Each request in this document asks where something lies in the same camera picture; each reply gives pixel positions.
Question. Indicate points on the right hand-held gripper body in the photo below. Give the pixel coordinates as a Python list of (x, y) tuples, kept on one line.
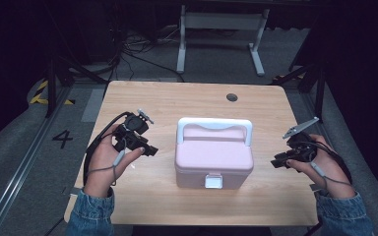
[(300, 142)]

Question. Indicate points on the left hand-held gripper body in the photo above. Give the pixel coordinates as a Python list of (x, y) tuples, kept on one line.
[(132, 129)]

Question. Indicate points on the pink storage box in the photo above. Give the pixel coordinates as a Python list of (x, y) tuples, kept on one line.
[(214, 154)]

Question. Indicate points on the person's right hand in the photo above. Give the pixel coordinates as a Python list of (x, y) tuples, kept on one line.
[(325, 165)]

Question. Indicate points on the person's left hand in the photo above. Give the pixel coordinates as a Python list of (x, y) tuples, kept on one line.
[(106, 164)]

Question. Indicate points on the black metal stand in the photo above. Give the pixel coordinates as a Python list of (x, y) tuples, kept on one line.
[(64, 65), (311, 72)]

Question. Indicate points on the yellow black floor tape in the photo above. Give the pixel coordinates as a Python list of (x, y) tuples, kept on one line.
[(42, 95)]

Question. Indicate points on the aluminium floor rail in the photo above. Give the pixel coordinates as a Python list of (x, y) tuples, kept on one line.
[(19, 170)]

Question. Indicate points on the white metal table frame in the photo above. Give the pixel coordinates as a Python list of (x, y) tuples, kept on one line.
[(221, 36)]

